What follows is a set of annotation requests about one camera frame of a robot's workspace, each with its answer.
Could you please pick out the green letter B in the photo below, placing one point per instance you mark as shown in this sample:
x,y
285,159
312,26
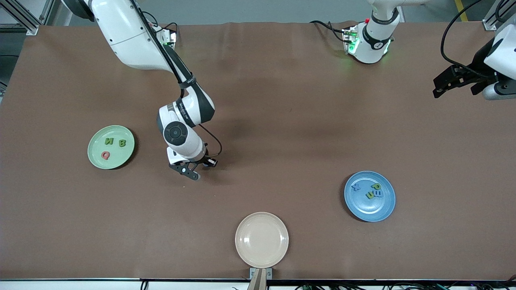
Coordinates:
x,y
122,143

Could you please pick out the green letter N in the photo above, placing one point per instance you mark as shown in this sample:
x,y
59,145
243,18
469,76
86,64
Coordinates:
x,y
109,141

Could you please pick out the red letter Q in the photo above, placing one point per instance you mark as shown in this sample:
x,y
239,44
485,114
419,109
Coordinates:
x,y
105,155

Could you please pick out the green letter p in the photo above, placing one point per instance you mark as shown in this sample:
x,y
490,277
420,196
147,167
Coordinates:
x,y
376,186

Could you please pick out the blue letter m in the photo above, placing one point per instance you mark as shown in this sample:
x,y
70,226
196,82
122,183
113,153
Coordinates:
x,y
378,194

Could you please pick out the green letter u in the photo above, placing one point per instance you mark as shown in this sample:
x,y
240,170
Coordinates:
x,y
369,195

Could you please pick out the blue letter x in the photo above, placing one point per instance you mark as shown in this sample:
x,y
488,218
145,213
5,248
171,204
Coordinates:
x,y
355,186

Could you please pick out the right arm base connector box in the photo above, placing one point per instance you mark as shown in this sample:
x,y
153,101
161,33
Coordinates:
x,y
171,38

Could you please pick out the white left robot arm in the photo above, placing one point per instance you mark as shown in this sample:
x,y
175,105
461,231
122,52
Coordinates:
x,y
375,36

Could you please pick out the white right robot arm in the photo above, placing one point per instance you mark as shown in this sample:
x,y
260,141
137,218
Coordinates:
x,y
129,36

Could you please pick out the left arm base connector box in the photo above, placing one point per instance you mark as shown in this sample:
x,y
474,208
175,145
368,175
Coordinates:
x,y
350,40

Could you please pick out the green plate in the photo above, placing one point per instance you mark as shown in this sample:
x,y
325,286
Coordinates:
x,y
100,133

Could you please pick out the brown table mat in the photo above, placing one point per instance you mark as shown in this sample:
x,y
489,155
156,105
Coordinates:
x,y
282,100

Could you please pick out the beige plate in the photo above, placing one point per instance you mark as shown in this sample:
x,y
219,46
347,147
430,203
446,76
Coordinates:
x,y
262,239

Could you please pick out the blue plate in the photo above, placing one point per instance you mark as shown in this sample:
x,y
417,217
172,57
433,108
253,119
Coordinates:
x,y
363,209

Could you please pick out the aluminium frame post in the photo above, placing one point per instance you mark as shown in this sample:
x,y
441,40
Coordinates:
x,y
30,28
489,25

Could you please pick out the metal mounting bracket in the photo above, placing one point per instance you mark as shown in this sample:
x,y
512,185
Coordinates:
x,y
269,274

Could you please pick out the black table edge rail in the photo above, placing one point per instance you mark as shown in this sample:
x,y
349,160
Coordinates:
x,y
80,279

